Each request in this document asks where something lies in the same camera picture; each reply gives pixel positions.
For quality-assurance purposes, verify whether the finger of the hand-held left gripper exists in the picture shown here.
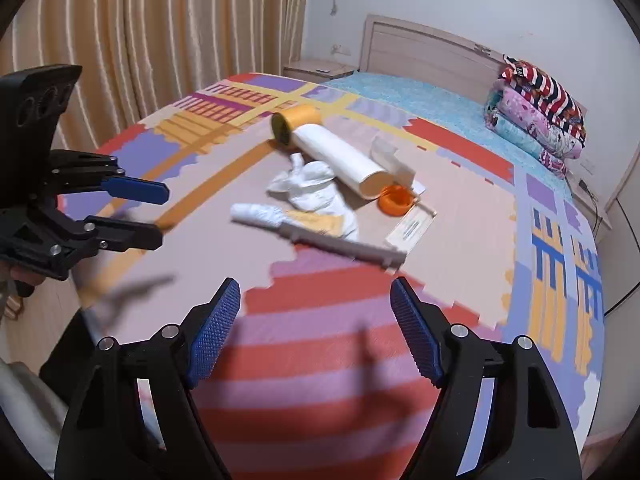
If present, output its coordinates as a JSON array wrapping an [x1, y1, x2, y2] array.
[[47, 149, 171, 206], [0, 204, 164, 281]]

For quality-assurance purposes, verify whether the black cable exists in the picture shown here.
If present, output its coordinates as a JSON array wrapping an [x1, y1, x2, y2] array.
[[580, 180, 638, 317]]

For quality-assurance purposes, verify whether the beige flat stick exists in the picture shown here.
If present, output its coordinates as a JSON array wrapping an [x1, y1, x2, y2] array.
[[277, 222, 408, 273]]

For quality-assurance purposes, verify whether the pink printed folded quilt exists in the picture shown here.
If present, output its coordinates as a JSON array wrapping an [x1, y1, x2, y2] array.
[[483, 85, 586, 178]]

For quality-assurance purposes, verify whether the light wooden headboard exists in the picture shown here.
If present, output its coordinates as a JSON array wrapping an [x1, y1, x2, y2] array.
[[361, 14, 640, 216]]

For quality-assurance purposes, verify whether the yellow tape roll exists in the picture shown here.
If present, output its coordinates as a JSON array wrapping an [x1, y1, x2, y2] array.
[[271, 105, 323, 150]]

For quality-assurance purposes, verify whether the grey cloth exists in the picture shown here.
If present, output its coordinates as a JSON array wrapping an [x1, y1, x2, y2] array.
[[0, 357, 68, 478]]

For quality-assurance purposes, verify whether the yellow wrapper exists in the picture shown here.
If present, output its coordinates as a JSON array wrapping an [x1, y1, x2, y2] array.
[[285, 210, 346, 236]]

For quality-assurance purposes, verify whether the striped folded blanket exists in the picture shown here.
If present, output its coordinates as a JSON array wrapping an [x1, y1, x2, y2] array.
[[497, 55, 587, 128]]

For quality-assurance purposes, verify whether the orange bottle cap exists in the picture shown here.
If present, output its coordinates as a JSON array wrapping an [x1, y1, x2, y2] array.
[[377, 184, 418, 217]]

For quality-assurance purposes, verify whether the colourful patterned blanket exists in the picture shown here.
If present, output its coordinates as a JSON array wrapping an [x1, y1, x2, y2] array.
[[60, 72, 608, 480]]

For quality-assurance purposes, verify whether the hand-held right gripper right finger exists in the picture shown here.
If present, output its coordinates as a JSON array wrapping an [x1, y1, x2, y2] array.
[[390, 276, 583, 480]]

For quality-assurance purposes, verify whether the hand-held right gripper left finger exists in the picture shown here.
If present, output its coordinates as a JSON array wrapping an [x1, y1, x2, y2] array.
[[54, 276, 242, 480]]

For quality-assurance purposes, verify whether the white paper cup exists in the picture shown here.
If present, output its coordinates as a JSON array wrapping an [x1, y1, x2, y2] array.
[[291, 124, 393, 202]]

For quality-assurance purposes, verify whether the light wooden nightstand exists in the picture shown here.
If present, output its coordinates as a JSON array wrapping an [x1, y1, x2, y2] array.
[[282, 59, 358, 83], [570, 179, 613, 231]]

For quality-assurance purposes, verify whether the crumpled white tissue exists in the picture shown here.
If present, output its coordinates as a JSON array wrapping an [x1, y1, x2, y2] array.
[[266, 152, 360, 241]]

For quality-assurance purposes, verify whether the rolled white tissue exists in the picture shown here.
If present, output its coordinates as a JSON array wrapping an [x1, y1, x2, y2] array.
[[230, 202, 288, 233]]

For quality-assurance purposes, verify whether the blue patterned bedsheet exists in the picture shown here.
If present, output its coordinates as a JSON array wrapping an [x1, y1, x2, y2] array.
[[320, 71, 573, 196]]

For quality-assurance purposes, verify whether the person's left hand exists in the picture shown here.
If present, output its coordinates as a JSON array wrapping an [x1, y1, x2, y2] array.
[[0, 259, 40, 297]]

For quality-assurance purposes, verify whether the flat paper packet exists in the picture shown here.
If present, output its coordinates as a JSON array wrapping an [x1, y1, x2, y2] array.
[[385, 205, 438, 256]]

